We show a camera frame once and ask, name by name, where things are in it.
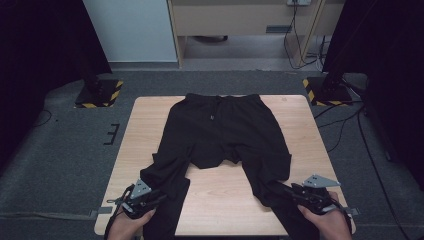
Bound black pants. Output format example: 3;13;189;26
139;92;322;240

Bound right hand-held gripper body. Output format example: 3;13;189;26
292;174;342;215

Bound person's right hand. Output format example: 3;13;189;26
297;191;353;240

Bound black hanging cables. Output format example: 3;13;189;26
283;1;326;71

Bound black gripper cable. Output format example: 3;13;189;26
103;184;135;240
332;199;353;232

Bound black curtain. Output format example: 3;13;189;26
321;0;424;192
0;0;113;169

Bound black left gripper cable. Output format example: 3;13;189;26
103;184;135;240

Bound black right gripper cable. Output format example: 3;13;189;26
332;199;353;232

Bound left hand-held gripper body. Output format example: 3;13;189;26
116;178;158;220

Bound thin black floor cable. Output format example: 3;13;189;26
31;109;54;129

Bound black stand pole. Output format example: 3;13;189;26
82;63;103;98
322;64;346;94

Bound white panel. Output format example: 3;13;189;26
82;0;178;64

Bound person's left hand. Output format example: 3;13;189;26
106;208;157;240

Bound black floor cables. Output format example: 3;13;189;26
313;99;412;240

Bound black yellow striped stand base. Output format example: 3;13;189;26
74;79;124;109
302;76;354;107

